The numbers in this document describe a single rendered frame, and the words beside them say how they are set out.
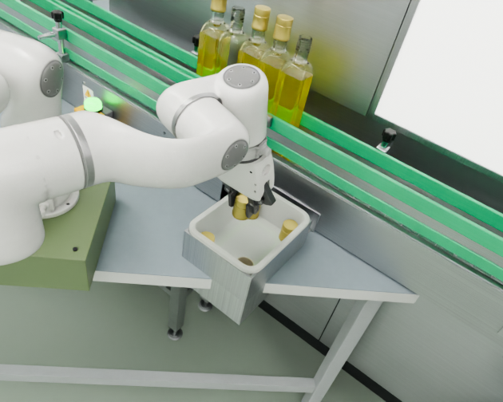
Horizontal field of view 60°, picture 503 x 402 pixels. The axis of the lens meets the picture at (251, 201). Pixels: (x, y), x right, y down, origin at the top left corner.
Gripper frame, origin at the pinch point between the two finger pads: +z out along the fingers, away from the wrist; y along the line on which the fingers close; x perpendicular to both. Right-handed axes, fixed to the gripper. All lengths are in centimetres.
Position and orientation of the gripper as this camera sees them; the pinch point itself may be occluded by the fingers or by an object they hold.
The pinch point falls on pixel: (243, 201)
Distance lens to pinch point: 81.9
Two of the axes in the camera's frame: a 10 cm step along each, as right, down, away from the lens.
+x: -6.1, 6.4, -4.7
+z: 0.0, 5.9, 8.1
